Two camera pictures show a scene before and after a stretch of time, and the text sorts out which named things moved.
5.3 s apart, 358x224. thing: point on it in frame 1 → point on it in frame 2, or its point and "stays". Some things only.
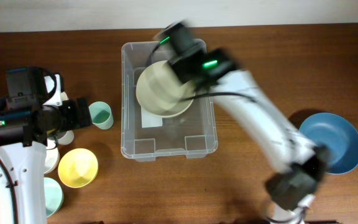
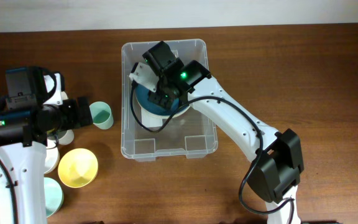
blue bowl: x=340 y=138 → x=142 y=93
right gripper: x=175 y=67 → x=166 y=102
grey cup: x=64 y=137 stays
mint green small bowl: x=54 y=196 stays
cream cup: x=63 y=96 stays
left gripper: x=71 y=107 stays
